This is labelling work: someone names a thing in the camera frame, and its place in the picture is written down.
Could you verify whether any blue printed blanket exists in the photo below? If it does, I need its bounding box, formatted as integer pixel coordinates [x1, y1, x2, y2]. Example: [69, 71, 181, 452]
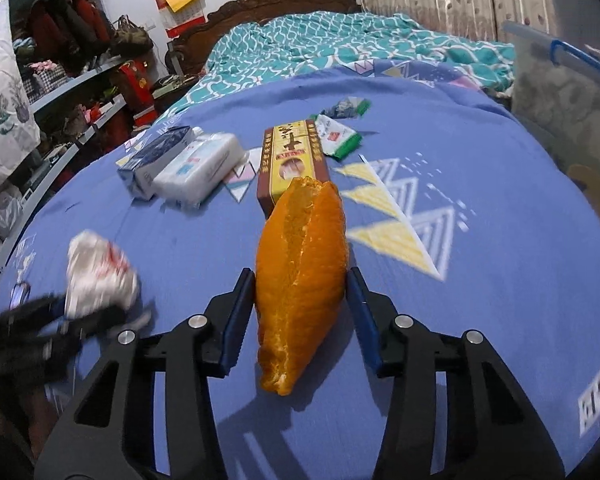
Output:
[0, 57, 600, 480]

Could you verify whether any white sponge pack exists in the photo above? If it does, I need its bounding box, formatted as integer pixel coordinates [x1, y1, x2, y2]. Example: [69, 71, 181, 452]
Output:
[152, 132, 247, 207]

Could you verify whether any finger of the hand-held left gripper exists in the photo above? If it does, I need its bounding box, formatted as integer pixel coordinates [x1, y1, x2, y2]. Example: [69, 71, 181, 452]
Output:
[55, 304, 154, 347]
[0, 293, 67, 328]

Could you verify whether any teal patterned quilt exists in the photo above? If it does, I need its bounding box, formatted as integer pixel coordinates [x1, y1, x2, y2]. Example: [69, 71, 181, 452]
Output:
[165, 10, 517, 117]

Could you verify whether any orange peel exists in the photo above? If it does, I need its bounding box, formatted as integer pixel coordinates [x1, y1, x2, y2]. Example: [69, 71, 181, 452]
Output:
[255, 176, 351, 397]

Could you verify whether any brown and yellow box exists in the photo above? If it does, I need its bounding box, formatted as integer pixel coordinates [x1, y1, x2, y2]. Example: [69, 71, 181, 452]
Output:
[256, 119, 332, 219]

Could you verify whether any brown handbag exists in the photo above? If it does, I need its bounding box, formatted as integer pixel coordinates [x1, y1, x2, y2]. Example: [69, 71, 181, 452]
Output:
[111, 15, 155, 59]

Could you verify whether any grey metal shelf rack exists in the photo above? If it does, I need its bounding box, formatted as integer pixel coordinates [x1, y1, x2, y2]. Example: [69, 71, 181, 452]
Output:
[0, 0, 157, 281]

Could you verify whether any small green wrapper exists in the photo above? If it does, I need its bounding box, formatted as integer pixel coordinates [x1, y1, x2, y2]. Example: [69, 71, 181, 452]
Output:
[320, 97, 372, 120]

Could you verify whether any white plant printed cloth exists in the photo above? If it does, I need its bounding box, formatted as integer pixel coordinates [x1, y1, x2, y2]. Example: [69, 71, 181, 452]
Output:
[0, 0, 42, 211]

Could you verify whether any beige plastic bin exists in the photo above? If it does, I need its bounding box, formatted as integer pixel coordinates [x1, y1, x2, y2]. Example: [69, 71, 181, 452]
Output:
[567, 162, 600, 223]

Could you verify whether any blue and white carton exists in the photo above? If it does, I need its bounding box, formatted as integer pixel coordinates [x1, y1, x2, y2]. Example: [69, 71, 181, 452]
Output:
[117, 125, 194, 202]

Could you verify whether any red and yellow wall calendar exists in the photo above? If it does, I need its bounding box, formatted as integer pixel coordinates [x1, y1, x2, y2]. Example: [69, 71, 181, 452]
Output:
[150, 0, 206, 39]

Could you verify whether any white plastic bag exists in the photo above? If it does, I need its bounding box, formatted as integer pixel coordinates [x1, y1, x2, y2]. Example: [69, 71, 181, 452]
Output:
[0, 185, 27, 242]
[64, 230, 142, 319]

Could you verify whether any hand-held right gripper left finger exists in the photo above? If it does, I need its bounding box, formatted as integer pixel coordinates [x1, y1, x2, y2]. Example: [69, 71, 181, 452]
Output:
[34, 267, 257, 480]

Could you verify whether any clear storage box blue handle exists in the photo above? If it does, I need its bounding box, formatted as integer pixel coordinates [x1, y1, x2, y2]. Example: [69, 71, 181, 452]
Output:
[501, 20, 600, 162]

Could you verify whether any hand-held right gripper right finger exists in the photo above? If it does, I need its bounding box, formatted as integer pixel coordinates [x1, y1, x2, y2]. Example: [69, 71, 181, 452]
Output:
[346, 266, 566, 480]

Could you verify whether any carved wooden headboard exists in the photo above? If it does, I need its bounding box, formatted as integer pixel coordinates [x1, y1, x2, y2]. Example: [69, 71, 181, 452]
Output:
[167, 0, 364, 78]

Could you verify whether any green and white packet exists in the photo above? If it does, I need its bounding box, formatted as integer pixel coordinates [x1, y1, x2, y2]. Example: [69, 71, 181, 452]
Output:
[312, 114, 364, 162]

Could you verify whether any red gift bag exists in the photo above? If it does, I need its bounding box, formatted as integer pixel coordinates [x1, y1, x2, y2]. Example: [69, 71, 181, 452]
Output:
[118, 59, 157, 127]

